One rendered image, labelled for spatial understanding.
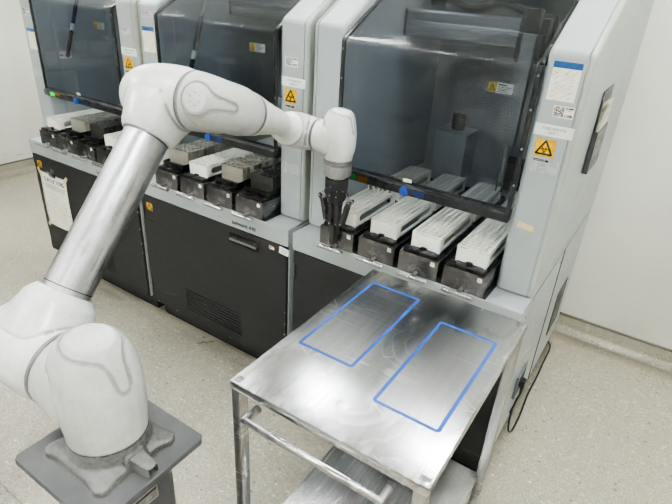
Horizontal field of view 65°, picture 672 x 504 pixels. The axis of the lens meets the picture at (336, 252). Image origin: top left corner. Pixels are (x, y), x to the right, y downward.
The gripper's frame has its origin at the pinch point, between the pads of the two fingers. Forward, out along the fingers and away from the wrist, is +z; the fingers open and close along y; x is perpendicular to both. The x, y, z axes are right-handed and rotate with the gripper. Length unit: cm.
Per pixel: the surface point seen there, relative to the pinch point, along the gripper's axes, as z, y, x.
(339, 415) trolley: -2, -48, 70
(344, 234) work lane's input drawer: 0.1, -3.1, -1.9
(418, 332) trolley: -2, -49, 36
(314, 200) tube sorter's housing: -4.0, 16.4, -11.4
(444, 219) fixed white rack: -6.6, -29.8, -21.7
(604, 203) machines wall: 8, -68, -123
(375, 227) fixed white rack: -3.9, -12.4, -6.1
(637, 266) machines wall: 34, -89, -123
